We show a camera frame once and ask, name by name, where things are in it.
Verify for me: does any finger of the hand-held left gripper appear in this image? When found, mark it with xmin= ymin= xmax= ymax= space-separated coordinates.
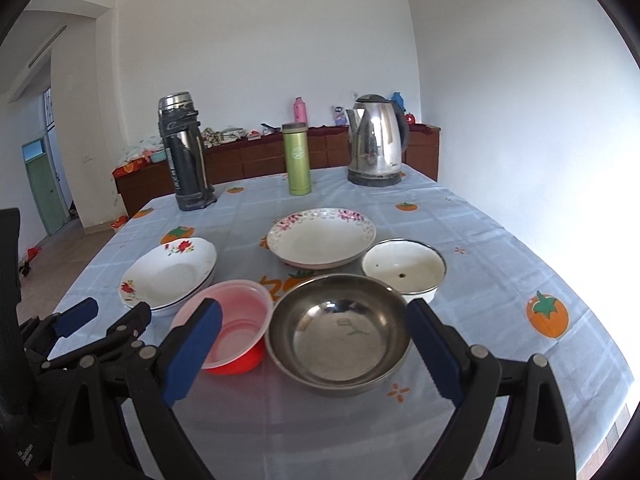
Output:
xmin=45 ymin=302 xmax=152 ymax=369
xmin=22 ymin=297 xmax=99 ymax=352

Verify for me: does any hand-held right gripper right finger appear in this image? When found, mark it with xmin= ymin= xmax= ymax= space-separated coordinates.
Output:
xmin=406 ymin=299 xmax=576 ymax=480

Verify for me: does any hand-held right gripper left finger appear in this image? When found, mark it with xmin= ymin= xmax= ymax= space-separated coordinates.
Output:
xmin=52 ymin=297 xmax=223 ymax=480

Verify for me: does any pink plastic bowl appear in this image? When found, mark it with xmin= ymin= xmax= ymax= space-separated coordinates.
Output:
xmin=170 ymin=280 xmax=274 ymax=376

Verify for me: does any white enamel bowl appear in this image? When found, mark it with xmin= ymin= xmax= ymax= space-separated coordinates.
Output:
xmin=361 ymin=239 xmax=447 ymax=305

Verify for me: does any stainless steel bowl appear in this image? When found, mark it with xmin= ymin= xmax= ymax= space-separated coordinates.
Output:
xmin=265 ymin=274 xmax=412 ymax=397

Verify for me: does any purple floral white plate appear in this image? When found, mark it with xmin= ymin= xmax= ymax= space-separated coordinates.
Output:
xmin=266 ymin=208 xmax=377 ymax=269

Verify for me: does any dark-rimmed white plate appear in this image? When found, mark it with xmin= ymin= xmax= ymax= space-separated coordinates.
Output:
xmin=122 ymin=260 xmax=218 ymax=317

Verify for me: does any red rose white plate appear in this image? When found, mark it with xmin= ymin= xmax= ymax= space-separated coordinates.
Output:
xmin=118 ymin=237 xmax=218 ymax=310

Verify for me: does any light blue persimmon-print tablecloth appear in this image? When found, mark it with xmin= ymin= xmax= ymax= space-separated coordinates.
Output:
xmin=47 ymin=162 xmax=633 ymax=480

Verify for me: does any green door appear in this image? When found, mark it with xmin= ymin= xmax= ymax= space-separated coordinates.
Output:
xmin=22 ymin=140 xmax=68 ymax=236

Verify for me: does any red box with orange print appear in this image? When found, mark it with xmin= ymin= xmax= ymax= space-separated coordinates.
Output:
xmin=112 ymin=159 xmax=147 ymax=177

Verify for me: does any black and silver thermos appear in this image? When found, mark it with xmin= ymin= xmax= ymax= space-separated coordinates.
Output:
xmin=158 ymin=92 xmax=218 ymax=212

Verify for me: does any dark red wooden sideboard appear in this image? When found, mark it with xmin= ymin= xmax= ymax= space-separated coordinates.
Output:
xmin=112 ymin=124 xmax=442 ymax=218

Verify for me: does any pile of patterned cloths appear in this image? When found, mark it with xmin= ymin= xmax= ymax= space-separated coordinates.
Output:
xmin=201 ymin=125 xmax=251 ymax=147

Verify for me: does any green tumbler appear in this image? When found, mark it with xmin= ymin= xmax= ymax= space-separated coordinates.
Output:
xmin=281 ymin=122 xmax=312 ymax=196

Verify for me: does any stainless steel electric kettle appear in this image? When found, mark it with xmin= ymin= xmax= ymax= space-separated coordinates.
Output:
xmin=346 ymin=94 xmax=411 ymax=187

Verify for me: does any ceiling tube light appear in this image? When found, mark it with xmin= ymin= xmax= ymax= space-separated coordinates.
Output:
xmin=27 ymin=25 xmax=68 ymax=68

